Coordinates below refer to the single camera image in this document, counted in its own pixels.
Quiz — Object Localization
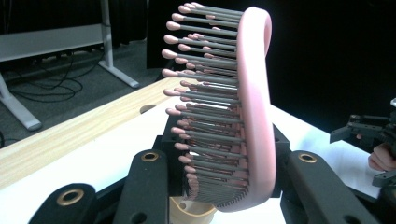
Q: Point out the white table mat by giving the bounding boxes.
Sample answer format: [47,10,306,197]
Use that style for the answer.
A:
[0,96,385,224]

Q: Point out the brown cup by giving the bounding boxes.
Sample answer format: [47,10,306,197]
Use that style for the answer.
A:
[169,195,218,224]

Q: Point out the black floor cables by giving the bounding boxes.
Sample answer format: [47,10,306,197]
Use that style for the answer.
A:
[8,50,106,105]

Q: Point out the white metal desk frame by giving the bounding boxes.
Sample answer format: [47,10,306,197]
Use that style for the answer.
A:
[0,0,141,132]

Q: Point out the pink hairbrush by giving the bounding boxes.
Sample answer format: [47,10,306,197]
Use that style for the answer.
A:
[161,1,278,215]

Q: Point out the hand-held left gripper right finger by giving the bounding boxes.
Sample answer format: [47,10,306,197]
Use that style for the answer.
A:
[274,124,379,224]

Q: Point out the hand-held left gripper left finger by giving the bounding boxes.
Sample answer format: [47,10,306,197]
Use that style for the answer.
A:
[113,115,188,224]

